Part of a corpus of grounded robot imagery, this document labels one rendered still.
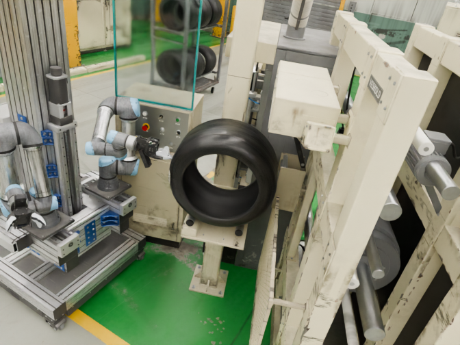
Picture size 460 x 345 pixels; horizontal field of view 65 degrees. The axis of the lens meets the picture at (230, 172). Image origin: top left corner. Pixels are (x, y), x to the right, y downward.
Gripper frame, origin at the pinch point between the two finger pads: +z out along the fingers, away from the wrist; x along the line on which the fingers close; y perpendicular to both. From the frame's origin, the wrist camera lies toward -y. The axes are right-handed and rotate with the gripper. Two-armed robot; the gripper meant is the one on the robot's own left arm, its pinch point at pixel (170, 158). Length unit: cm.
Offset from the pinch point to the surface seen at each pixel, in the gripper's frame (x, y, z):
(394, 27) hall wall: 867, 39, 328
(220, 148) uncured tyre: -12.4, 21.0, 24.9
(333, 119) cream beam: -36, 59, 64
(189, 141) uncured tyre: -8.2, 17.8, 9.3
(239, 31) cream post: 26, 68, 16
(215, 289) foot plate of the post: 24, -116, 49
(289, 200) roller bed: 19, -15, 73
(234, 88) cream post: 26, 39, 22
